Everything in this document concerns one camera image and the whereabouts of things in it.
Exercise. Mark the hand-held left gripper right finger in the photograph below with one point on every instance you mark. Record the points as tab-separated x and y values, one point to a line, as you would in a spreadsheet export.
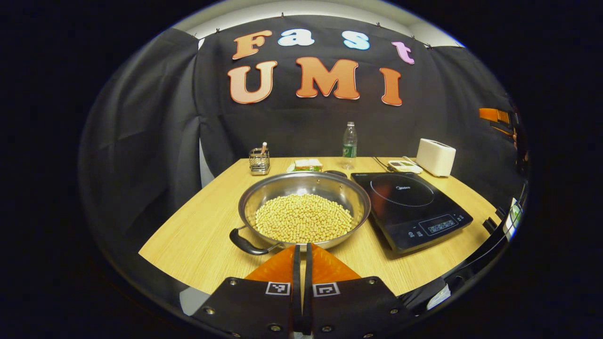
358	306

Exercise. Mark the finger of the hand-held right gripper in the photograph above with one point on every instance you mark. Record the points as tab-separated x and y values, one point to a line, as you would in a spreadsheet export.
503	129
494	115

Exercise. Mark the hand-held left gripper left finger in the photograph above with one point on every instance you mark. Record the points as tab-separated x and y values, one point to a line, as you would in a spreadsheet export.
249	306

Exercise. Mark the pile of yellow soybeans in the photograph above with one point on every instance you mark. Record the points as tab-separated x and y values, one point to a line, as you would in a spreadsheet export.
301	219

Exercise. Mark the black induction cooktop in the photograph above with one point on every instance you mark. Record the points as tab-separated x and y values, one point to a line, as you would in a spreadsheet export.
414	216

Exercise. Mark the stainless steel pot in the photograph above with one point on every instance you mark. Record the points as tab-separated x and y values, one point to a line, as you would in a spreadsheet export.
301	185

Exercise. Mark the white toaster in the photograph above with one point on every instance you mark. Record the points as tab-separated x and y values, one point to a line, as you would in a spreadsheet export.
435	157

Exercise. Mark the white divided dish of beans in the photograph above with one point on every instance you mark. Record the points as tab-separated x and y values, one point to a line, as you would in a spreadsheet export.
405	166

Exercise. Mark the clear plastic water bottle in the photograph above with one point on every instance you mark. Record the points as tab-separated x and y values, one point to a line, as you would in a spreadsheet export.
349	146

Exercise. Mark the sandwich on white plate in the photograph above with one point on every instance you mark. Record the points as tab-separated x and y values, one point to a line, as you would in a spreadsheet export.
307	165

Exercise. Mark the black backdrop cloth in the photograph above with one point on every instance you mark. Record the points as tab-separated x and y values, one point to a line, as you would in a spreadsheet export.
141	117

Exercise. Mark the row of cloth clips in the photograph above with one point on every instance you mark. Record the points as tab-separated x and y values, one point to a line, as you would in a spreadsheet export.
282	14

